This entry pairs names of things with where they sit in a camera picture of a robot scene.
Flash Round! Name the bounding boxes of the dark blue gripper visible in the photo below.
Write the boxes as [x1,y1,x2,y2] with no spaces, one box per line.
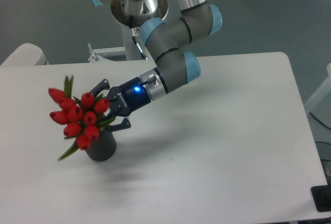
[89,77,151,132]

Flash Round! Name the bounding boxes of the red tulip bouquet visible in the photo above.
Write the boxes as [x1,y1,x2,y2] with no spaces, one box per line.
[48,77,114,161]

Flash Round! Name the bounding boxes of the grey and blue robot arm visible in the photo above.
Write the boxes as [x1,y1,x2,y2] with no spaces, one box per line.
[91,0,222,120]

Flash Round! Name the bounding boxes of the black ribbed cylindrical vase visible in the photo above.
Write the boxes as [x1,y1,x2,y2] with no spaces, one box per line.
[86,130,116,162]

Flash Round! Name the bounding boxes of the white rounded chair back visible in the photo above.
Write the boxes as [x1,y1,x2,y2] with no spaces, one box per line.
[1,43,50,68]

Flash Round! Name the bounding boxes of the white furniture at right edge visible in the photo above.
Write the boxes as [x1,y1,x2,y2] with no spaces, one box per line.
[304,64,330,115]

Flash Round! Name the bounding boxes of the black device at table edge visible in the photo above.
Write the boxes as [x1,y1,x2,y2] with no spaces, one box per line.
[311,185,330,213]

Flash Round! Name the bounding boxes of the white metal base bracket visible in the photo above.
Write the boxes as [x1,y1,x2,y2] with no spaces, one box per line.
[87,43,149,63]

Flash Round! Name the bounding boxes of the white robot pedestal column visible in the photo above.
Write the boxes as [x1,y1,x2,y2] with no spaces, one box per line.
[110,0,169,61]

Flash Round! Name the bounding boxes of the black cable on pedestal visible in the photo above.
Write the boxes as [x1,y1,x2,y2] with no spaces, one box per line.
[128,14,149,61]

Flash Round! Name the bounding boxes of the black cables on floor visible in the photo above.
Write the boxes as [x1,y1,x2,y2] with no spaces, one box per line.
[309,110,331,181]

